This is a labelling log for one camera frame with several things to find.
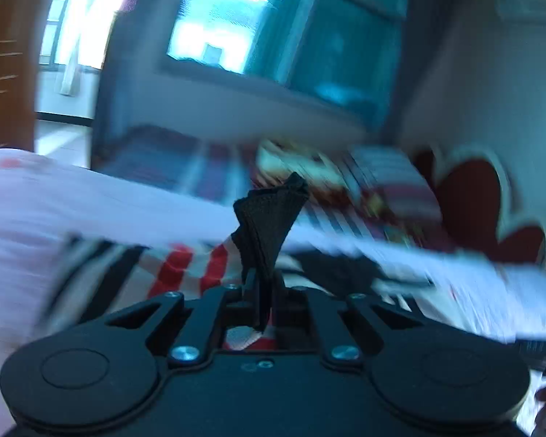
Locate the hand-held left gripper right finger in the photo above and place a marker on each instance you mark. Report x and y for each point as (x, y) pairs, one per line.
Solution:
(280, 296)

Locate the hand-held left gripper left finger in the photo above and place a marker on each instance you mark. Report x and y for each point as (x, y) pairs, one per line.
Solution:
(250, 293)

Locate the striped knit sweater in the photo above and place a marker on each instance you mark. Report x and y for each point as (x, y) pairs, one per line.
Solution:
(268, 223)

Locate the folded floral blanket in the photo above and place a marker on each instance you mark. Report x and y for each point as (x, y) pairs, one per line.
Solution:
(295, 168)

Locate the folded striped quilt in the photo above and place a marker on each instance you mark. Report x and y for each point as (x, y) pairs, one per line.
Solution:
(391, 182)

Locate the striped mattress cover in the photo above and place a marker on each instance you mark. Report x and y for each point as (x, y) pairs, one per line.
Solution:
(164, 159)

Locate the red wooden headboard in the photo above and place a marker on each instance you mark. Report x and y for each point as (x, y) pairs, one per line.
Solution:
(473, 209)

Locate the white floral bed sheet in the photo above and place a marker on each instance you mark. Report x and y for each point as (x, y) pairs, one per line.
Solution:
(32, 205)

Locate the grey curtain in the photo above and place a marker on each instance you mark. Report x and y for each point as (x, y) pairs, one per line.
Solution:
(418, 54)
(127, 77)

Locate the bedroom window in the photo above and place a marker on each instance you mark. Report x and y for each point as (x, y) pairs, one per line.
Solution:
(227, 18)

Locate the balcony window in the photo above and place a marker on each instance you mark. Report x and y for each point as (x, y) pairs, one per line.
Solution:
(86, 13)

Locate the brown wooden door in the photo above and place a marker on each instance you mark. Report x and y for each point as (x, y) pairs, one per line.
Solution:
(4, 54)

